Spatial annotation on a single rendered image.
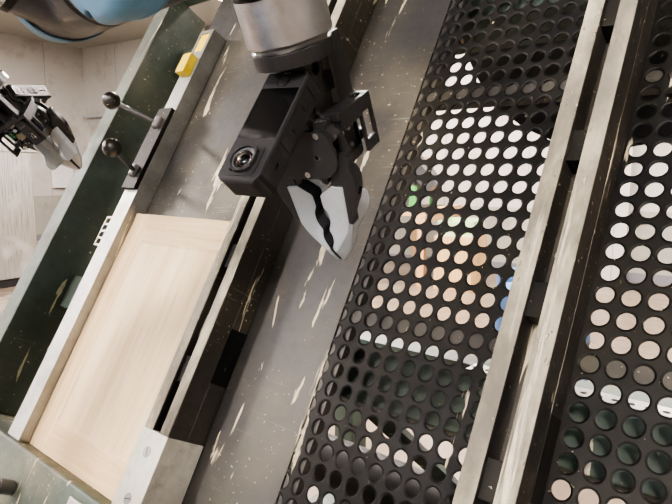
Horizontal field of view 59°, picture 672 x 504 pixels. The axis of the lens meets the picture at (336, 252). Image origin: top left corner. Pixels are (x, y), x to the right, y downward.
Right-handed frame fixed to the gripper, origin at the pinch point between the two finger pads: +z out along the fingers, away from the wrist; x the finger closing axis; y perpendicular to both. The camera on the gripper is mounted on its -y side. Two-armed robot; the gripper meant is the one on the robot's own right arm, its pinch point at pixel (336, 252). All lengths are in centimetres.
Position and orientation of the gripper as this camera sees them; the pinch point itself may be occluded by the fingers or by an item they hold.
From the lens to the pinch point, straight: 58.9
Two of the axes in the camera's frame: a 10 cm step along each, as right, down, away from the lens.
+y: 4.8, -5.5, 6.8
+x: -8.5, -0.7, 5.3
